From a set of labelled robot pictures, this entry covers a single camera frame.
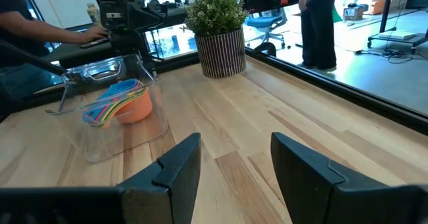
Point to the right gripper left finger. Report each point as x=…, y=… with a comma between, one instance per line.
x=174, y=184

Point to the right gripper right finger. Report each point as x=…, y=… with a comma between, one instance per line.
x=307, y=190

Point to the orange measuring cup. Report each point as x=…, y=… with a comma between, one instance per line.
x=137, y=112

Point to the yellow measuring cup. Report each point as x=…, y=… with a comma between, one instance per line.
x=113, y=107

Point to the teal measuring cup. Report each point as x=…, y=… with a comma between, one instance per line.
x=113, y=105

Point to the pink measuring cup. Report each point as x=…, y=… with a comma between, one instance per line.
x=113, y=103

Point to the blue measuring cup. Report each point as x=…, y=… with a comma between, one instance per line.
x=117, y=87

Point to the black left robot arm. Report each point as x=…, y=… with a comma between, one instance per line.
x=127, y=20

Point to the clear plastic basket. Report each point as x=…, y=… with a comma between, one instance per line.
x=110, y=143

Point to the green plant in striped pot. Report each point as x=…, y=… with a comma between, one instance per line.
x=219, y=55

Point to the person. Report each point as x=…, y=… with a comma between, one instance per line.
x=20, y=33
x=317, y=33

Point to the black keyboard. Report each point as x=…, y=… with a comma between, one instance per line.
x=97, y=42

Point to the grey side desk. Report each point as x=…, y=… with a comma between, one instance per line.
x=72, y=51

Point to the person's hand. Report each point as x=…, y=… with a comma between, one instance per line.
x=97, y=33

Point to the blue office chair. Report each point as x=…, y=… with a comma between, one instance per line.
x=264, y=21

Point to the black wheeled stand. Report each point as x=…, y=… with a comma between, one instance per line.
x=398, y=38

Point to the cardboard box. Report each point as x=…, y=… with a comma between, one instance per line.
x=352, y=13

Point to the orange box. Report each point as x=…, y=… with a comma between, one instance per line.
x=378, y=6

